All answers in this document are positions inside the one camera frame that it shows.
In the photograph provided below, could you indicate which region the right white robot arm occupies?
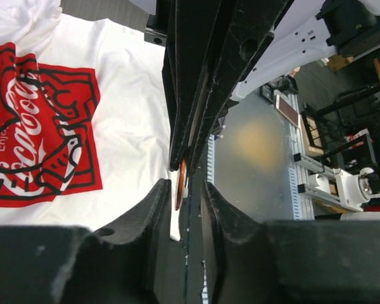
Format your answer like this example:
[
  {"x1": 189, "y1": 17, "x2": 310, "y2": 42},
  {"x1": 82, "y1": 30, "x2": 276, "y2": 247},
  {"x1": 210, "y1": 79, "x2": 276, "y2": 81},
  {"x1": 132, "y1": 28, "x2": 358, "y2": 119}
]
[{"x1": 162, "y1": 1, "x2": 380, "y2": 172}]

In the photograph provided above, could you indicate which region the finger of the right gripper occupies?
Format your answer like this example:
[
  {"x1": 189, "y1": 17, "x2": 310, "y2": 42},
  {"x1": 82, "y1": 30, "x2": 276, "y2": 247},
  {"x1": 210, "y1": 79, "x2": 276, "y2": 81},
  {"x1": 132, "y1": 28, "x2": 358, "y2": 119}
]
[
  {"x1": 187, "y1": 1, "x2": 293, "y2": 174},
  {"x1": 162, "y1": 1, "x2": 221, "y2": 171}
]

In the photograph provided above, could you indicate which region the white slotted cable duct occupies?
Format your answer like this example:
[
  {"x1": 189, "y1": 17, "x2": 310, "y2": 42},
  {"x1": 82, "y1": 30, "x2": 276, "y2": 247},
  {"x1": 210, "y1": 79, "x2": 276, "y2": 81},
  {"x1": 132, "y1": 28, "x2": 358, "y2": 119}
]
[{"x1": 207, "y1": 135, "x2": 314, "y2": 222}]

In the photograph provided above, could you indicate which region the white printed t-shirt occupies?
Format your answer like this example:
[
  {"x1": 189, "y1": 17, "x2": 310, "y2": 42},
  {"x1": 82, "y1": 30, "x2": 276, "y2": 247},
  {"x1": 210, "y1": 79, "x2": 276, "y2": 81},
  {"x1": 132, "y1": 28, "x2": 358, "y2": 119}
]
[{"x1": 0, "y1": 1, "x2": 177, "y2": 231}]

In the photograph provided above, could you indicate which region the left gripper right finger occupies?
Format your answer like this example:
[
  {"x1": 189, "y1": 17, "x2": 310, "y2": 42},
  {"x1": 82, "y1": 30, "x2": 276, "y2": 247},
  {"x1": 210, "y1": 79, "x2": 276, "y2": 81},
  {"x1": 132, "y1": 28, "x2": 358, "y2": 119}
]
[{"x1": 201, "y1": 182, "x2": 380, "y2": 303}]

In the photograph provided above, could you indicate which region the orange round brooch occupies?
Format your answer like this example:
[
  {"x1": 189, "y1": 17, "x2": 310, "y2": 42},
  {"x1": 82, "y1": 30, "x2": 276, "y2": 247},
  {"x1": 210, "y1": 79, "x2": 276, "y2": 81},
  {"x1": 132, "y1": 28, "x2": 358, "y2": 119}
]
[{"x1": 175, "y1": 156, "x2": 187, "y2": 211}]

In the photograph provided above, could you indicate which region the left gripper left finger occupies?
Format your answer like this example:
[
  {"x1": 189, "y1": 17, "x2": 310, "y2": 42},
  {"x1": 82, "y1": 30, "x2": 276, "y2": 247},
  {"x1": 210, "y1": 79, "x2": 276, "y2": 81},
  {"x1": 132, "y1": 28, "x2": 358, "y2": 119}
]
[{"x1": 0, "y1": 179, "x2": 186, "y2": 303}]

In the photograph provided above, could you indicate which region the background white robot equipment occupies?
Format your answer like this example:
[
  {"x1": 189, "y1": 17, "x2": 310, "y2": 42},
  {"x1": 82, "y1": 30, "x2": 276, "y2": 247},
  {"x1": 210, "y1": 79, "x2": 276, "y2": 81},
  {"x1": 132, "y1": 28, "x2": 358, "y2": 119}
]
[{"x1": 298, "y1": 168, "x2": 380, "y2": 221}]

